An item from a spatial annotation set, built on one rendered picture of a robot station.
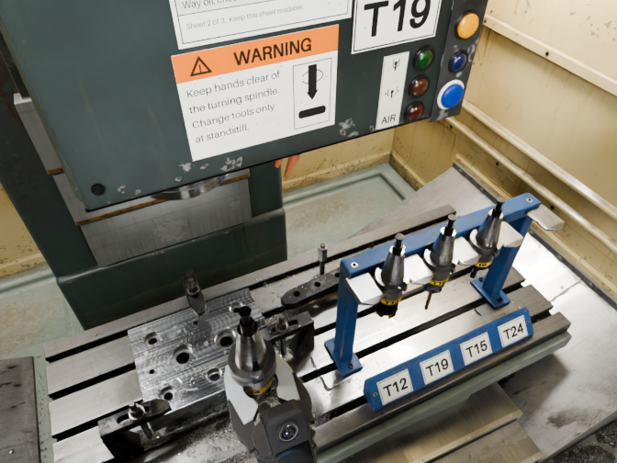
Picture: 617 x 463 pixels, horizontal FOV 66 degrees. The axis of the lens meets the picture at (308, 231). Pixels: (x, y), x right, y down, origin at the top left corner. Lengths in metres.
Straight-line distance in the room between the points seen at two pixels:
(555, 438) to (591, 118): 0.80
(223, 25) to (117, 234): 1.00
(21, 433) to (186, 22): 1.30
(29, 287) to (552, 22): 1.81
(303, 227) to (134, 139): 1.47
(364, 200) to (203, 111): 1.60
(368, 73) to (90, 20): 0.26
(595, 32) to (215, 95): 1.06
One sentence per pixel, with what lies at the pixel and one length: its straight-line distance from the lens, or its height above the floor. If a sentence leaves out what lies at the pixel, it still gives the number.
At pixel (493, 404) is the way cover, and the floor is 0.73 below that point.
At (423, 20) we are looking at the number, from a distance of 0.53.
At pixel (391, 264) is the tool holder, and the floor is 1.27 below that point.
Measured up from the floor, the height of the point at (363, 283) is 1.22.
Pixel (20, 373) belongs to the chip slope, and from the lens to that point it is 1.66.
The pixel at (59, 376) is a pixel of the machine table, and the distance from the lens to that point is 1.27.
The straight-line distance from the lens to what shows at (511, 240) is 1.04.
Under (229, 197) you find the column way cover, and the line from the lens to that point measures 1.38.
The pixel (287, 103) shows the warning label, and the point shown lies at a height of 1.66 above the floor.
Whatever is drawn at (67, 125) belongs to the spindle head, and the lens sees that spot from 0.44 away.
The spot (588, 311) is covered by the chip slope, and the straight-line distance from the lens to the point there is 1.52.
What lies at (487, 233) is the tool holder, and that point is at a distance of 0.97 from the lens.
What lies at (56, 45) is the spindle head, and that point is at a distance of 0.42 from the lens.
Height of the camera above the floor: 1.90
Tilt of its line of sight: 45 degrees down
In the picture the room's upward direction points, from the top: straight up
